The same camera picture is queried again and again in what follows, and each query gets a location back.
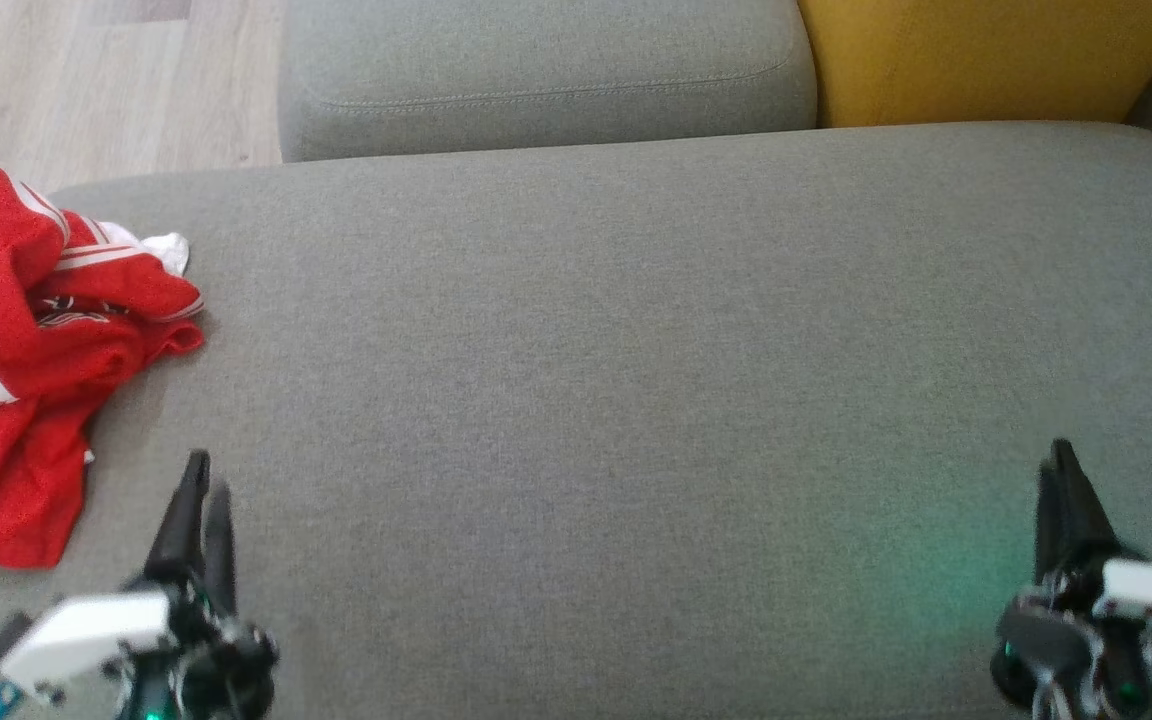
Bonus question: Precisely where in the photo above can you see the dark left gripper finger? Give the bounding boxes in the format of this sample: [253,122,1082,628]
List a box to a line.
[203,483,238,613]
[143,450,211,589]

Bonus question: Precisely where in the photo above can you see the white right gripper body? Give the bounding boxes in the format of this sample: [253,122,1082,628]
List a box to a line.
[991,550,1152,720]

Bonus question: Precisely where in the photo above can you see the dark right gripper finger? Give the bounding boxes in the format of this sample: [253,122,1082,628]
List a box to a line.
[1033,464,1063,587]
[1052,438,1123,567]

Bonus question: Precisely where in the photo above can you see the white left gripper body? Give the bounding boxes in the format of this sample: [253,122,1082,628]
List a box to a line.
[0,575,279,720]

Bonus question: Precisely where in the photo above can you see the red shorts with white stripe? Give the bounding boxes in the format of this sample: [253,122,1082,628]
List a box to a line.
[0,165,205,569]

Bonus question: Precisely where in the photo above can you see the red Bulls basketball jersey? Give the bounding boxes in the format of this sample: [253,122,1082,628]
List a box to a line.
[26,215,205,346]

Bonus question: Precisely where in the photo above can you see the large grey sofa seat cushion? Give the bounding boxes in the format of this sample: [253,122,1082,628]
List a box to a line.
[0,120,1152,720]

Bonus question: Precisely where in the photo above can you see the big yellow sofa back cushion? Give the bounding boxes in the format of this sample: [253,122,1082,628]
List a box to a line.
[798,0,1152,129]

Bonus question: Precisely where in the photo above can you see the small grey sofa seat cushion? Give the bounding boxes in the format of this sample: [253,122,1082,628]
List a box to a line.
[278,0,819,163]

